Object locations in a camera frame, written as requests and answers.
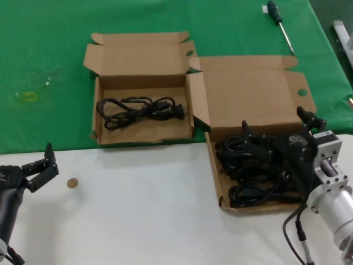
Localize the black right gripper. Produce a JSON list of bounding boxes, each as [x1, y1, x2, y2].
[[241, 105, 328, 199]]

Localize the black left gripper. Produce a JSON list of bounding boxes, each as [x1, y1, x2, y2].
[[0, 142, 60, 194]]

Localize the black power cable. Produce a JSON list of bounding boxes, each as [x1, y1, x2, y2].
[[215, 135, 249, 177], [228, 184, 304, 208], [96, 96, 185, 130], [234, 158, 293, 188]]

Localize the large brown cardboard box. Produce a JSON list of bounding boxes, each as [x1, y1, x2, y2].
[[188, 55, 317, 218]]

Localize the empty-lidded brown cardboard box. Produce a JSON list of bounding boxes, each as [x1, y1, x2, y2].
[[83, 30, 198, 145]]

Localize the grey white metal profile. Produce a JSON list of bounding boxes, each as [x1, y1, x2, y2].
[[332, 20, 353, 64]]

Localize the green table cloth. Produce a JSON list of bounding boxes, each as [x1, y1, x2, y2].
[[0, 0, 353, 155]]

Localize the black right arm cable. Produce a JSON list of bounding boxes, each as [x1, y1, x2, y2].
[[281, 203, 308, 265]]

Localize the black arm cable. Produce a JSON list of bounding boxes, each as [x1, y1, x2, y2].
[[281, 203, 308, 265], [5, 244, 25, 265]]

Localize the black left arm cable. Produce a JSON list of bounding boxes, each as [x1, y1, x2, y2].
[[5, 244, 25, 265]]

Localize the cable with silver connector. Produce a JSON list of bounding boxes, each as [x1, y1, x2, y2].
[[295, 219, 317, 265]]

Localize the green handled screwdriver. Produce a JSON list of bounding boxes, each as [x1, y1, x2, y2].
[[266, 0, 296, 56]]

